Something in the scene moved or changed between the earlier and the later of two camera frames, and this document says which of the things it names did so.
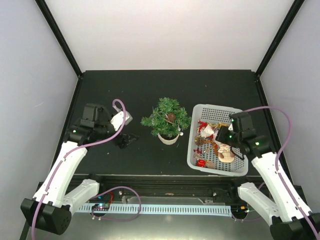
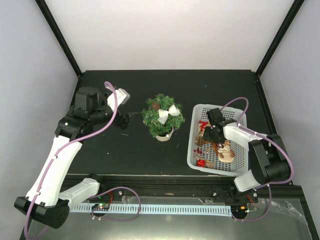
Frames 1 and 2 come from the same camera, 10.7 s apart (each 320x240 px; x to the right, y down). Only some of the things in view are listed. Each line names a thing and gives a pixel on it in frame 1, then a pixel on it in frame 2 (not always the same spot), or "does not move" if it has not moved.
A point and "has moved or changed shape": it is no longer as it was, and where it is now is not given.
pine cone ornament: (171, 117) -> (155, 106)
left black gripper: (124, 142) -> (125, 121)
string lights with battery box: (181, 133) -> (167, 137)
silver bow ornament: (206, 131) has moved or changed shape
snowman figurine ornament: (225, 154) does not move
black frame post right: (288, 18) does not move
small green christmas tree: (167, 120) has moved or changed shape
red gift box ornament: (201, 163) does not move
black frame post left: (58, 35) does not move
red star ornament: (201, 125) does not move
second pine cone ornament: (199, 140) does not move
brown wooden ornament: (209, 164) does not move
